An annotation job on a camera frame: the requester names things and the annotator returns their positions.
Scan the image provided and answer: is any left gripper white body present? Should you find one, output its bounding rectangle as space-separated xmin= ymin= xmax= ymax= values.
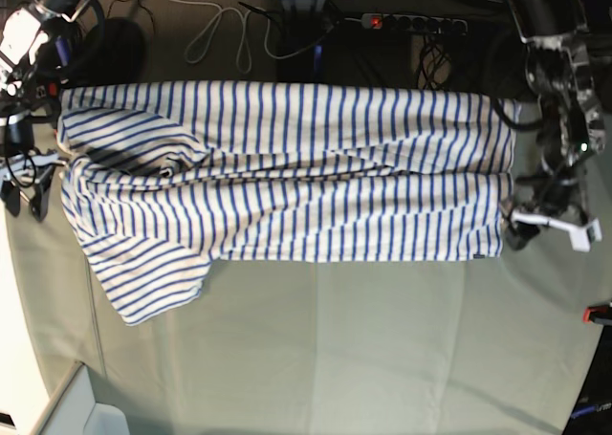
xmin=506 ymin=201 xmax=602 ymax=252

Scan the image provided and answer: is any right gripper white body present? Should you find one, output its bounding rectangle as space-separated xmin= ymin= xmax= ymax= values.
xmin=1 ymin=151 xmax=65 ymax=186

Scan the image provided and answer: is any blue white striped t-shirt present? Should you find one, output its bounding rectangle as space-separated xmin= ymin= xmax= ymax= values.
xmin=56 ymin=81 xmax=515 ymax=325

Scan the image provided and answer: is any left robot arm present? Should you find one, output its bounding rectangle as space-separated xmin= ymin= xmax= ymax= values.
xmin=492 ymin=0 xmax=606 ymax=252

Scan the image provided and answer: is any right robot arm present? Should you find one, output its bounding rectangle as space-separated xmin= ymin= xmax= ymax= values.
xmin=1 ymin=0 xmax=105 ymax=222

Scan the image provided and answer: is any red black right clamp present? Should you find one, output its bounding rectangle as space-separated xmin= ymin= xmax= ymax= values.
xmin=582 ymin=303 xmax=612 ymax=327

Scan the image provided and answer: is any red black clamp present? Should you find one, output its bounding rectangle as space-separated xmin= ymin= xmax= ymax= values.
xmin=582 ymin=303 xmax=612 ymax=327
xmin=34 ymin=82 xmax=59 ymax=99

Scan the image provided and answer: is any red black left clamp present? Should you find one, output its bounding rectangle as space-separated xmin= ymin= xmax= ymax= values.
xmin=34 ymin=82 xmax=59 ymax=99

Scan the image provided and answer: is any black round stand base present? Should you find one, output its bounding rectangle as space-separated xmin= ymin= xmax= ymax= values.
xmin=73 ymin=17 xmax=147 ymax=86

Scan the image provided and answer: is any light grey plastic bin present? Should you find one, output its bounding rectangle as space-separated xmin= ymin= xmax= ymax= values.
xmin=31 ymin=360 xmax=130 ymax=435

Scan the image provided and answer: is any black power strip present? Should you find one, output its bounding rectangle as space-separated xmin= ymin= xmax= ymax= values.
xmin=360 ymin=13 xmax=469 ymax=35

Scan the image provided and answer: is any white looped cable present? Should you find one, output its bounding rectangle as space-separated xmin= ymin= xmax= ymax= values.
xmin=150 ymin=0 xmax=269 ymax=75

